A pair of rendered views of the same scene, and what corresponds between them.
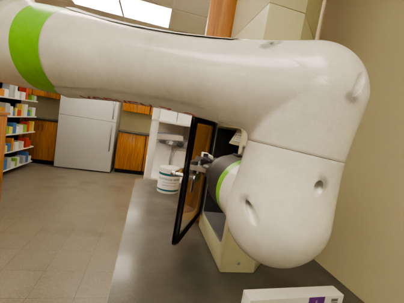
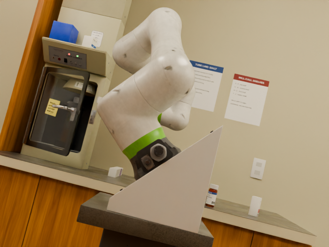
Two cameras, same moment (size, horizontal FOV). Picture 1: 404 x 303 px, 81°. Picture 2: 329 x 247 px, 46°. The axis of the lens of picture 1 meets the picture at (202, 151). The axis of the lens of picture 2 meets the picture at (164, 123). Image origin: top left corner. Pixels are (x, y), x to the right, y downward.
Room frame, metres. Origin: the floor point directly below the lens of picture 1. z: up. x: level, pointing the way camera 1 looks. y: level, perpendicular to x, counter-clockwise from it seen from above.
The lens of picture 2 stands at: (-0.25, 1.59, 1.09)
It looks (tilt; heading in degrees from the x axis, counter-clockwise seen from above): 5 degrees up; 288
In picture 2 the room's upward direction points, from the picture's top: 14 degrees clockwise
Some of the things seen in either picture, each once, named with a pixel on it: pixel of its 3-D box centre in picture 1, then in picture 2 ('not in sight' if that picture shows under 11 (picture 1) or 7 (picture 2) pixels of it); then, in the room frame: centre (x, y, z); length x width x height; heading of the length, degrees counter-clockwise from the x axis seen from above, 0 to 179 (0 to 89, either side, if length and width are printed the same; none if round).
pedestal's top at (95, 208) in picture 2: not in sight; (147, 218); (0.07, 0.56, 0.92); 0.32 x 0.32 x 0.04; 19
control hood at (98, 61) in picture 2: not in sight; (75, 57); (0.81, -0.02, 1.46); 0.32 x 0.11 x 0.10; 13
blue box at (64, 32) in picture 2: not in sight; (64, 34); (0.89, 0.00, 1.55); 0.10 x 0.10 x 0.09; 13
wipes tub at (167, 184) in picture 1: (169, 178); not in sight; (1.40, 0.17, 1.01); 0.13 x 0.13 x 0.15
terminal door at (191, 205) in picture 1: (196, 174); (56, 109); (0.82, 0.01, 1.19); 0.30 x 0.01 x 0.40; 167
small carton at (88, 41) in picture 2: not in sight; (89, 43); (0.76, -0.03, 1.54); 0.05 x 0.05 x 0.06; 1
